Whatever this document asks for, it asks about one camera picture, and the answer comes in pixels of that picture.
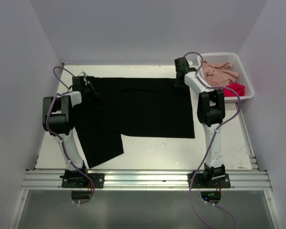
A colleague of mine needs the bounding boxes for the white plastic basket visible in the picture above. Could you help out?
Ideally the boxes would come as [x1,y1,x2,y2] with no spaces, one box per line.
[197,52,255,100]

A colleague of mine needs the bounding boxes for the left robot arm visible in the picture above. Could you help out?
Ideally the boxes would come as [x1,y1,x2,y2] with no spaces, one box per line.
[42,74,104,189]

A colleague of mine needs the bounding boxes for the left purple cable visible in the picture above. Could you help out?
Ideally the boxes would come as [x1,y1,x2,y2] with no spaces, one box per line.
[44,66,96,205]

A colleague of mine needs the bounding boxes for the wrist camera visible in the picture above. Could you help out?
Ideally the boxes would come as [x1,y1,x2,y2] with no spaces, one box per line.
[78,72,87,78]
[187,60,194,68]

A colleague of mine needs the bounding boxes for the black t shirt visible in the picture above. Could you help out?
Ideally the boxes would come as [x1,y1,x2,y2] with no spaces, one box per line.
[74,76,195,167]

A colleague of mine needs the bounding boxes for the purple cable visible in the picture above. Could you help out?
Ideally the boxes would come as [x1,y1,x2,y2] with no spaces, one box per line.
[183,52,242,229]
[44,66,96,205]

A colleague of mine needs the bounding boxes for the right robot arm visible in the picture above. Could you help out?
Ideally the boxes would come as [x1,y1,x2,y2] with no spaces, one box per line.
[174,57,225,188]

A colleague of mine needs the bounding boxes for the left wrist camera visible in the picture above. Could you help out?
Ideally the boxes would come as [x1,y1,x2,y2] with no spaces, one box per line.
[78,72,87,78]

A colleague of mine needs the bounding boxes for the red t shirt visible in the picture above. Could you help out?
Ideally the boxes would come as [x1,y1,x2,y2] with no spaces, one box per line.
[223,83,245,97]

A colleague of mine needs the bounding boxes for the aluminium mounting rail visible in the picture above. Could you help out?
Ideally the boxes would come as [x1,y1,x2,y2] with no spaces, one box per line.
[20,169,272,191]

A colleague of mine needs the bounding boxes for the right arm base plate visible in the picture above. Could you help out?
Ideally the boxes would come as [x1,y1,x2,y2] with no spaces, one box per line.
[187,173,231,189]

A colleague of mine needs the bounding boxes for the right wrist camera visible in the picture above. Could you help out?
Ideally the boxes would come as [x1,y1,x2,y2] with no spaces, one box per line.
[187,60,194,68]

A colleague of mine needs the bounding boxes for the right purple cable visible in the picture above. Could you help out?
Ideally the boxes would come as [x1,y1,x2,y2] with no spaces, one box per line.
[183,52,242,229]

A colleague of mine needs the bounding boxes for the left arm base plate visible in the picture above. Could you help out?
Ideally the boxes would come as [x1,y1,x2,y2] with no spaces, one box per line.
[60,173,105,188]

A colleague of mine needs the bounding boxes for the beige t shirt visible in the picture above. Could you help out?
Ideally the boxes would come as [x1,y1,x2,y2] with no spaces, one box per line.
[202,61,239,87]

